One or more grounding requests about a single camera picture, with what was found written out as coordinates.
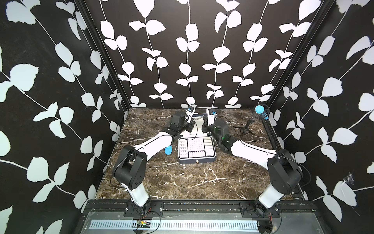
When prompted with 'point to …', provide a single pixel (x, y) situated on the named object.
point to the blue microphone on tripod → (260, 109)
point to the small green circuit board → (143, 224)
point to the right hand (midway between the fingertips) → (202, 114)
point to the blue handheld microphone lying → (168, 150)
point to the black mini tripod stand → (244, 130)
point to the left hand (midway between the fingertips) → (192, 115)
